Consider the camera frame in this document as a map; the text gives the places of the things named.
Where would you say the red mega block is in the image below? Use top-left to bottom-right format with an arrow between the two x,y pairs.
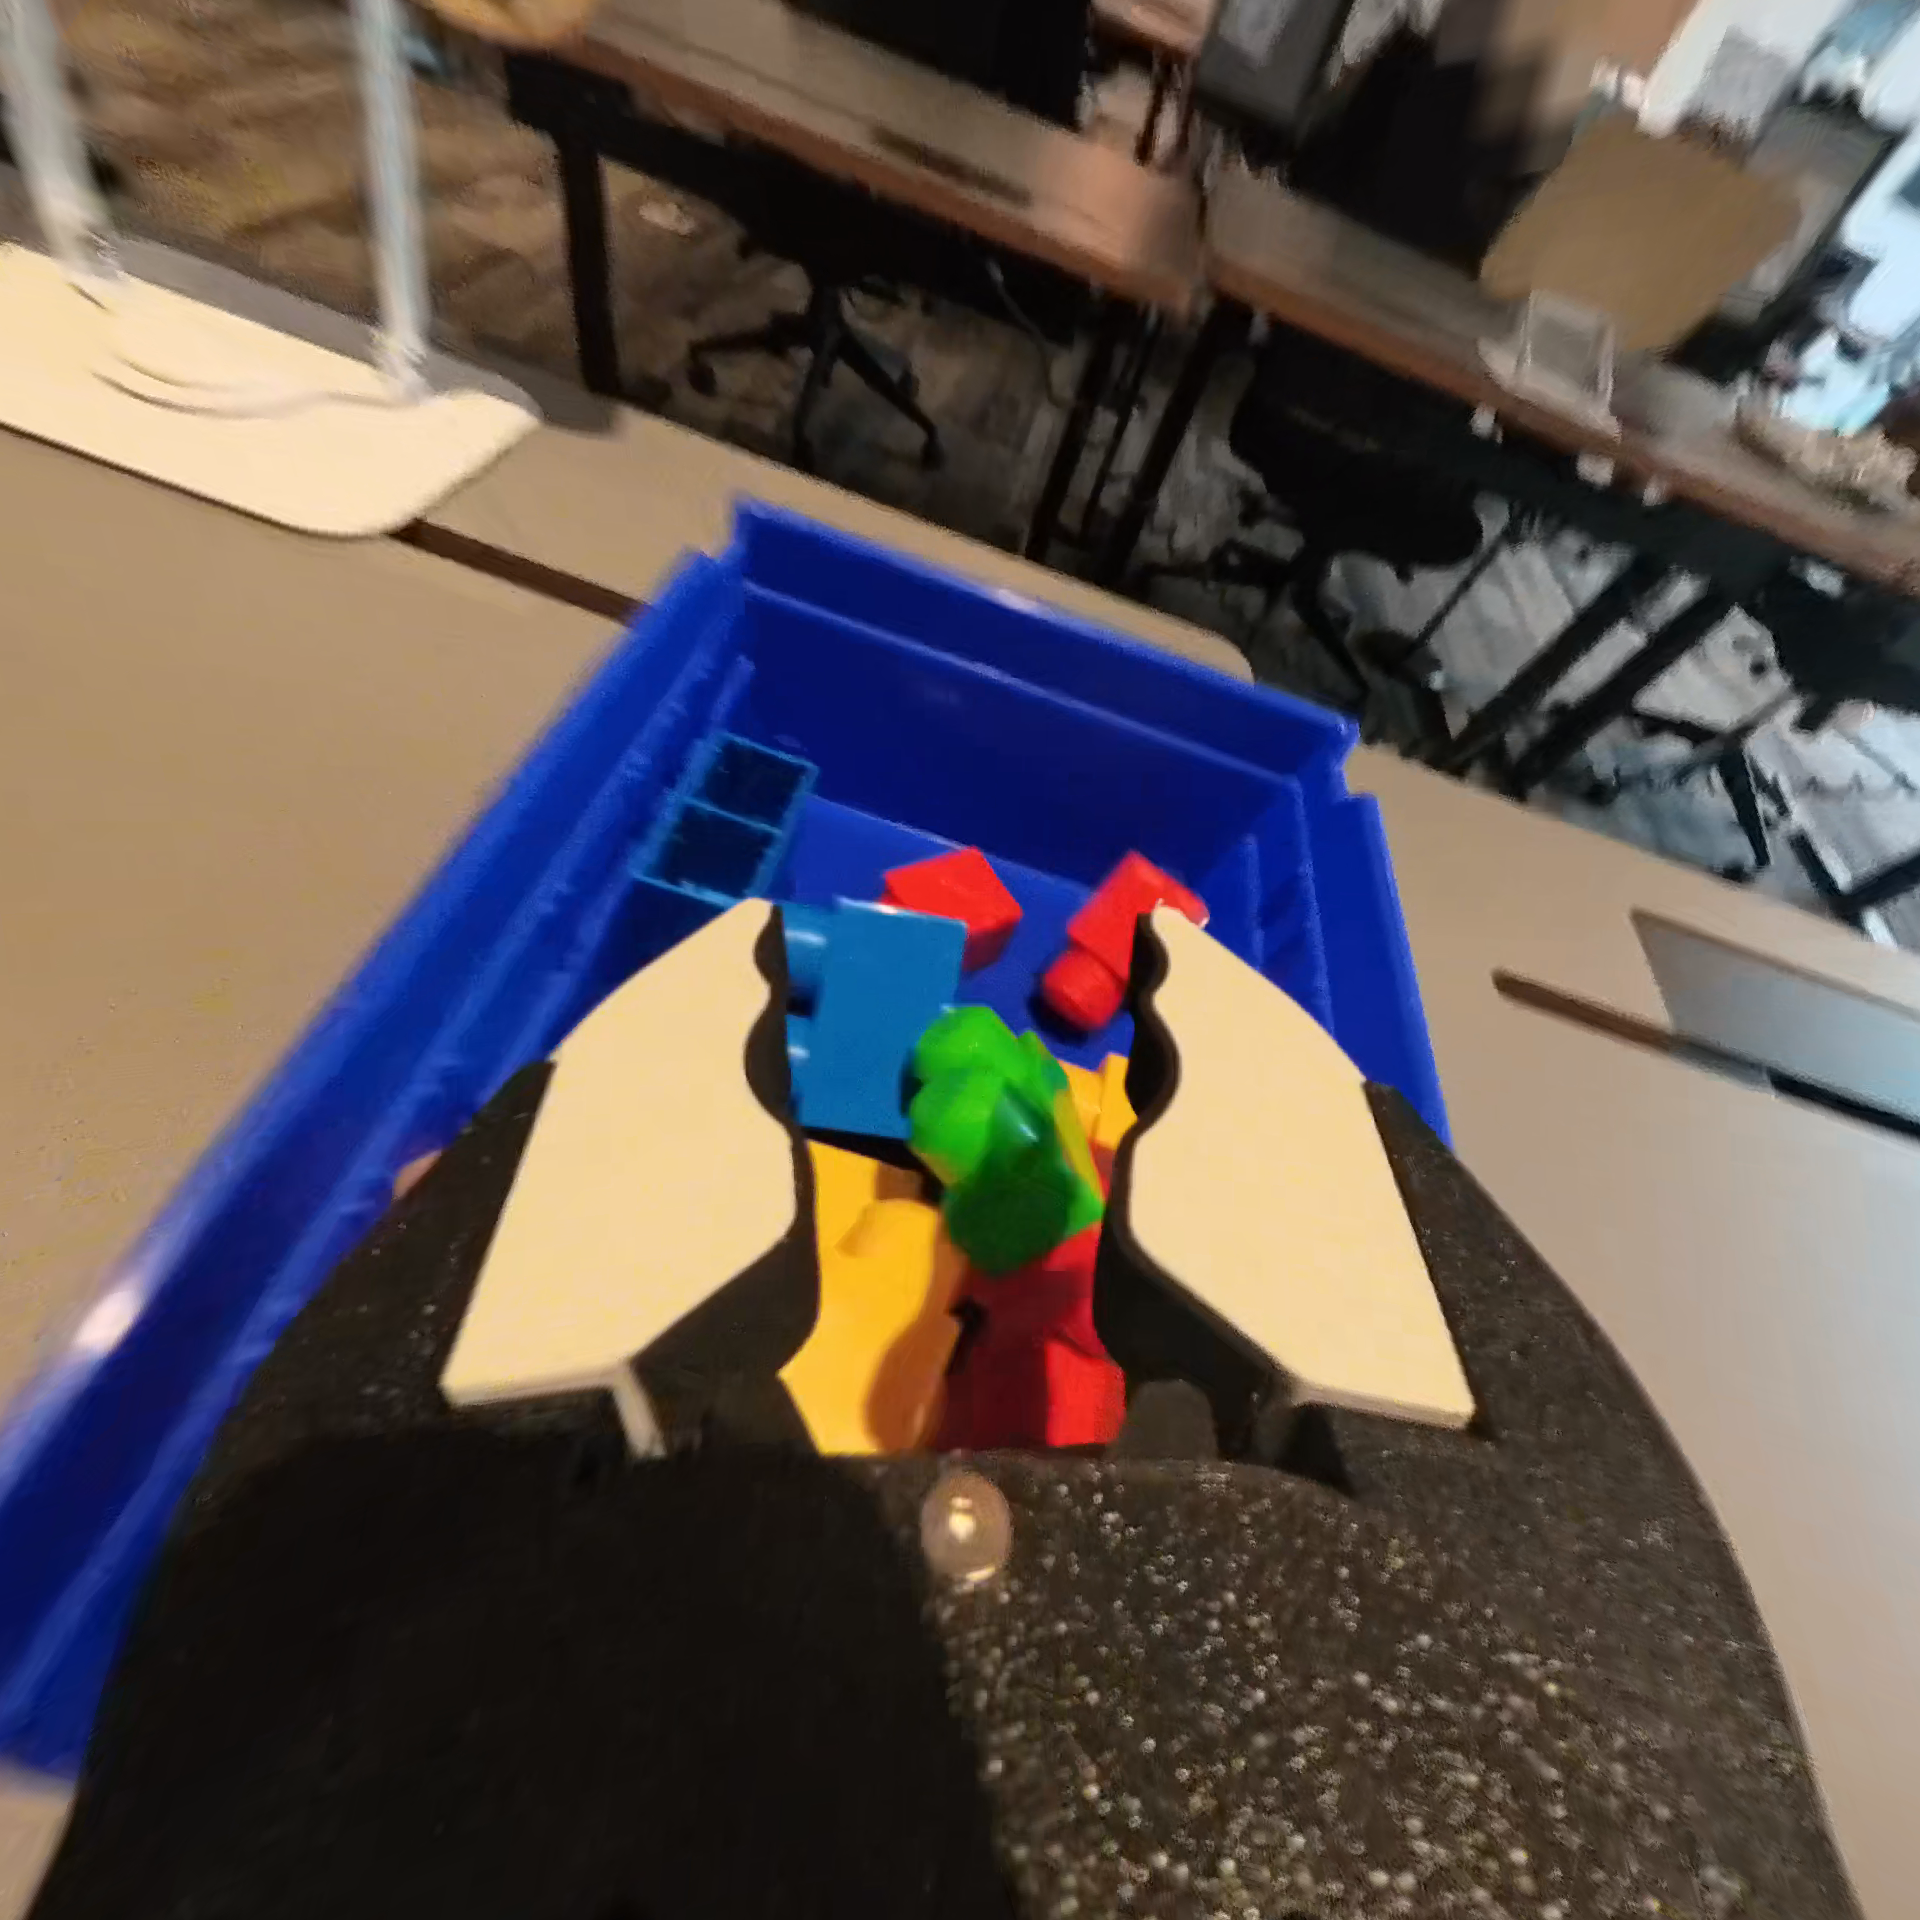
879,845 -> 1026,978
933,1220 -> 1129,1451
1037,850 -> 1211,1042

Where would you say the white stand base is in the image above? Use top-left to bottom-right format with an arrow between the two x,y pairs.
0,0 -> 545,539

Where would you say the black office chair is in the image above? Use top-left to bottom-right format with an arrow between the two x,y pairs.
1227,322 -> 1525,723
686,209 -> 950,474

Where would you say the tall blue mega block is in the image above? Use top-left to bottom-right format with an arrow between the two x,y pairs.
626,728 -> 821,943

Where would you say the blue plastic bin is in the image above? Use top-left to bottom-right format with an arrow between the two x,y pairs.
0,499 -> 1451,1787

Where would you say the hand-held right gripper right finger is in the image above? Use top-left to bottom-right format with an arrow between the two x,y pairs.
1097,911 -> 1483,1437

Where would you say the grey laptop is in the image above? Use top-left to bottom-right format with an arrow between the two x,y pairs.
1630,903 -> 1920,1131

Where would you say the long wooden desk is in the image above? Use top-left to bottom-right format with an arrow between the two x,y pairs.
502,0 -> 1216,399
1207,165 -> 1920,797

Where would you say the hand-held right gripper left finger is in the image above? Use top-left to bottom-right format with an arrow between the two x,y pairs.
441,895 -> 827,1457

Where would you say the green mega block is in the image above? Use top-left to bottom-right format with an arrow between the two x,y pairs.
906,1004 -> 1117,1279

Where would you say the yellow mega block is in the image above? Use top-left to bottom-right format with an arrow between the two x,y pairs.
776,1114 -> 980,1459

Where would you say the brown cardboard piece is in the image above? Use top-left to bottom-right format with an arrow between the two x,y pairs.
1479,115 -> 1806,357

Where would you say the flat blue mega block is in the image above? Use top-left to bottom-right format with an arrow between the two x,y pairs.
776,895 -> 970,1144

